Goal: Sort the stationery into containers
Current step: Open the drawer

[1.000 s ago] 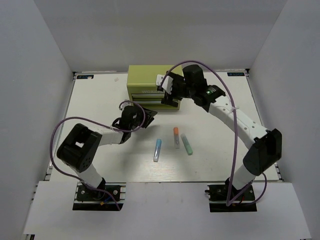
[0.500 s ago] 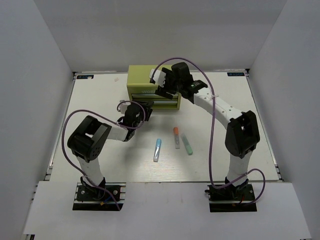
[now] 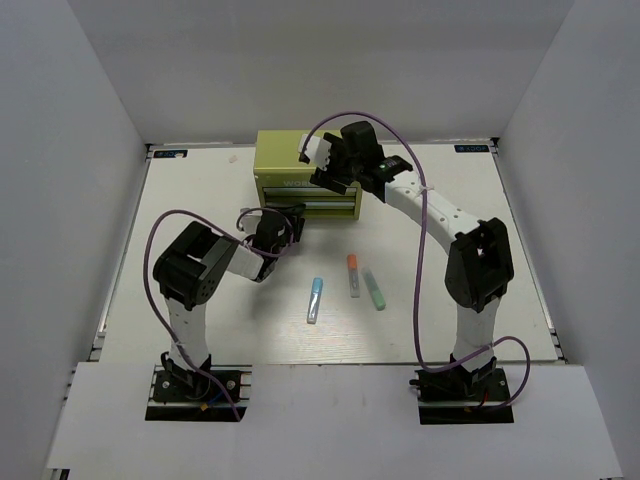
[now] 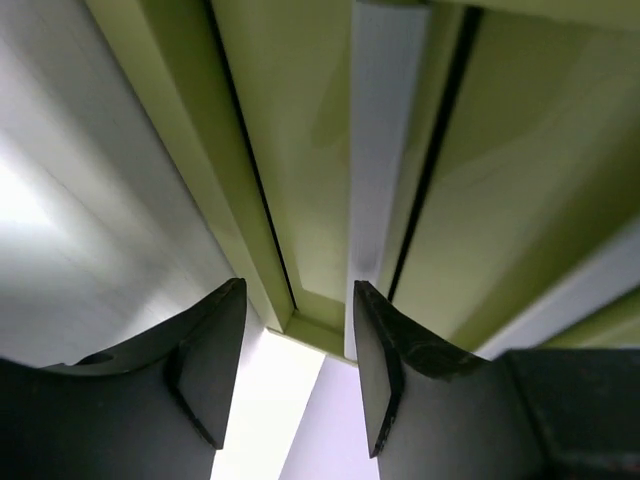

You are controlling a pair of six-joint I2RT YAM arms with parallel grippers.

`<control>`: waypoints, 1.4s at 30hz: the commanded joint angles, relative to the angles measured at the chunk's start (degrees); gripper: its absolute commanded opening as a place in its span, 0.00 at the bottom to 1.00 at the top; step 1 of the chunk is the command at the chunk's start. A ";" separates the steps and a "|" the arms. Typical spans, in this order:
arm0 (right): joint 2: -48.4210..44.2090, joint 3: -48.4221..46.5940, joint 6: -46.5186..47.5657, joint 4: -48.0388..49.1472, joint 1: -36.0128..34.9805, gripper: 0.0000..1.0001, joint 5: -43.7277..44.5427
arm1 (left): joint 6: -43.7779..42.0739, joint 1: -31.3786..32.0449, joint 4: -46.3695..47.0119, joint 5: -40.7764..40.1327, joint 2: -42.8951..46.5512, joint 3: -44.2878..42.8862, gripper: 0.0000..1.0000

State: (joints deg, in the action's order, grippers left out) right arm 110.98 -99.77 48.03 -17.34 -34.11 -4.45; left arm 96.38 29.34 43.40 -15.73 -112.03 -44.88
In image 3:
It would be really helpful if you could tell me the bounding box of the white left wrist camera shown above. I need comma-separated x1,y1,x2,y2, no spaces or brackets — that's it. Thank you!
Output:
236,207,262,235

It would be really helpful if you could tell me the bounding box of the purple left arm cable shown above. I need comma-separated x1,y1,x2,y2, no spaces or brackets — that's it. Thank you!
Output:
143,209,286,422

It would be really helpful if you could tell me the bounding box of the green highlighter marker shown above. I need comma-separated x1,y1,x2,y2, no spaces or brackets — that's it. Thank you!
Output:
361,267,386,311

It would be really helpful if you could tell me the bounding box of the orange cap highlighter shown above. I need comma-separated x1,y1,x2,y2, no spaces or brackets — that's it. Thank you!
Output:
347,254,360,298

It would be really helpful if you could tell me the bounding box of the left blue corner label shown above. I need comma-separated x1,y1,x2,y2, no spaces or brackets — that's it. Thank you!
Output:
153,149,188,159

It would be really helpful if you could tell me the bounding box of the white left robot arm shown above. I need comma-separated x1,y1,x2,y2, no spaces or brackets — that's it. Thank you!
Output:
152,203,306,399

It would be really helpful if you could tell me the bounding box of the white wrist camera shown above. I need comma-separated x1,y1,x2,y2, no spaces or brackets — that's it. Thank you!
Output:
298,134,331,170
236,207,262,235

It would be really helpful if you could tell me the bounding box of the right blue corner label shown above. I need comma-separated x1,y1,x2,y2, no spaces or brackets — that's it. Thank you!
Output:
454,144,490,153

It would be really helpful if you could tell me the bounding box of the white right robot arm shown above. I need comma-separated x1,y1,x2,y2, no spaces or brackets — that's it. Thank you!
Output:
298,121,514,399

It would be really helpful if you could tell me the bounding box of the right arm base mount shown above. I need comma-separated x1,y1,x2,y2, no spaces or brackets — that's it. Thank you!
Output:
409,357,514,425

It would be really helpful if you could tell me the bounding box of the blue highlighter marker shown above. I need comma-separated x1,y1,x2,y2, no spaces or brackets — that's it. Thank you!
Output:
306,277,324,324

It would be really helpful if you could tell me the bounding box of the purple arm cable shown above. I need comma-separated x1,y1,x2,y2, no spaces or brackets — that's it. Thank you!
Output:
143,209,286,422
304,110,532,414

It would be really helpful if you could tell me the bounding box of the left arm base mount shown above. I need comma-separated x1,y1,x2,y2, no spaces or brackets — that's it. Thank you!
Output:
145,352,252,423

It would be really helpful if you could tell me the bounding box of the blue corner label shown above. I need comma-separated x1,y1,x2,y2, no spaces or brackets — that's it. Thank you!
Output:
454,144,490,153
153,149,188,159

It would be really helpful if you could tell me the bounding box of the green metal drawer box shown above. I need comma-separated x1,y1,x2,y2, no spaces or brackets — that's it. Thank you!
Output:
253,130,362,220

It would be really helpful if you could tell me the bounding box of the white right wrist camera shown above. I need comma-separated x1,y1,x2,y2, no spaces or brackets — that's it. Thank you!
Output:
298,134,331,170

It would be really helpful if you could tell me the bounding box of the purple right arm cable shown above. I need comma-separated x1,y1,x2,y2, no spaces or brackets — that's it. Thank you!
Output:
304,110,532,414

